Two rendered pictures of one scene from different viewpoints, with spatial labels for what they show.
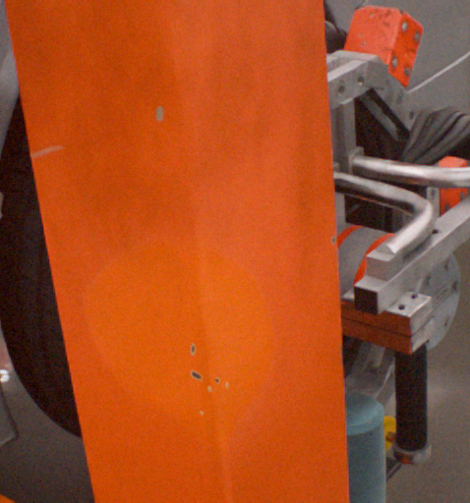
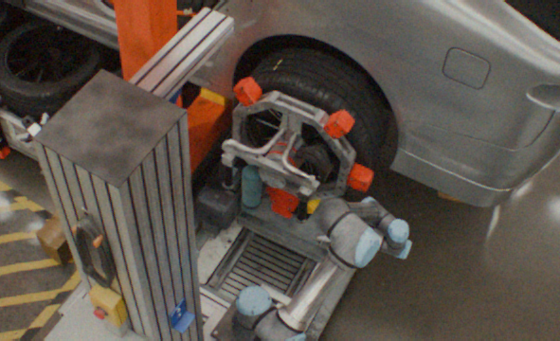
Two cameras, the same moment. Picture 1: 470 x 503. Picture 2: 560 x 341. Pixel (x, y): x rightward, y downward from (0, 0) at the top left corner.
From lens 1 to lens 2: 2.60 m
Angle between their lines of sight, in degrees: 59
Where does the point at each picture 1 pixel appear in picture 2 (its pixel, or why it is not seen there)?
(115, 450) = not seen: hidden behind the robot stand
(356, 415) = (249, 173)
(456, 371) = (478, 282)
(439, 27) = (461, 163)
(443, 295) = (275, 178)
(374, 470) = (244, 188)
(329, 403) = not seen: hidden behind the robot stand
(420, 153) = (302, 150)
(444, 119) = (311, 151)
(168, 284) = not seen: hidden behind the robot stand
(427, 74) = (447, 169)
